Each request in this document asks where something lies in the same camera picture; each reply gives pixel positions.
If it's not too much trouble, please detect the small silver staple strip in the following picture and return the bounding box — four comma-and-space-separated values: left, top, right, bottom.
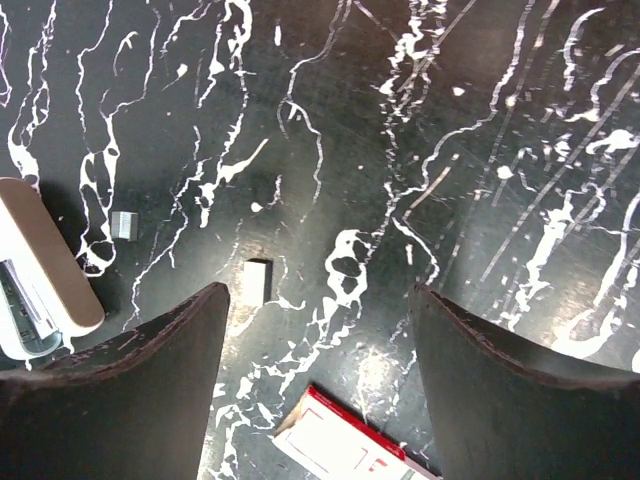
111, 211, 139, 242

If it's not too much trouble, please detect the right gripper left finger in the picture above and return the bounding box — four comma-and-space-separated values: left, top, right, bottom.
1, 282, 230, 479

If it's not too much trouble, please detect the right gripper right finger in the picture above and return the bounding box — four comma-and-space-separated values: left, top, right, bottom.
410, 285, 639, 479

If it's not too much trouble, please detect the light blue stapler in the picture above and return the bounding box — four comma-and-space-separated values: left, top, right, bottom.
1, 177, 105, 362

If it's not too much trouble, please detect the red white staple box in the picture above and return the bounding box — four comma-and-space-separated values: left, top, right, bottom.
273, 385, 438, 480

